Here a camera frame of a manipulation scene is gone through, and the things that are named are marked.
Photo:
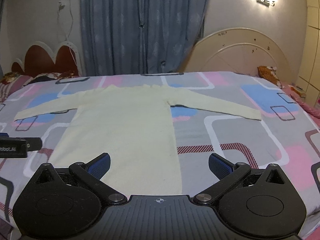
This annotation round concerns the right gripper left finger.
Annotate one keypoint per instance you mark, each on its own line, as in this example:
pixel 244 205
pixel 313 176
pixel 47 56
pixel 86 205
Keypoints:
pixel 89 177

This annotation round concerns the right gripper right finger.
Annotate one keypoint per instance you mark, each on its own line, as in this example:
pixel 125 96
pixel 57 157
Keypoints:
pixel 230 176

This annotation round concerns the cream knit sweater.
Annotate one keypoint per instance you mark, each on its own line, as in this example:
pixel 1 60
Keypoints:
pixel 134 126

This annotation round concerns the striped pink pillow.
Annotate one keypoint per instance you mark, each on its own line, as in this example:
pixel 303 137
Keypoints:
pixel 11 83

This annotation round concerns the patterned grey pink bedsheet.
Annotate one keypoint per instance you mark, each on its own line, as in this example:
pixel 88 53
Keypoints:
pixel 286 135

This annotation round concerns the red scalloped headboard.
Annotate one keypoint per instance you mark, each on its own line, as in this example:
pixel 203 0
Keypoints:
pixel 40 59

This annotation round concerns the orange floral pillow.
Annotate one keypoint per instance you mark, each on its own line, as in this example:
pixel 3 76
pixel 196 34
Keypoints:
pixel 269 74

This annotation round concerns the blue grey curtain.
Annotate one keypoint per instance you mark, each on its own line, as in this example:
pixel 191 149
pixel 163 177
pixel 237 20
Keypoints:
pixel 138 36

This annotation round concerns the wall lamp fixture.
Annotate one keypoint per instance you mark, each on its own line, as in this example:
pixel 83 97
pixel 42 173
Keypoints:
pixel 267 3

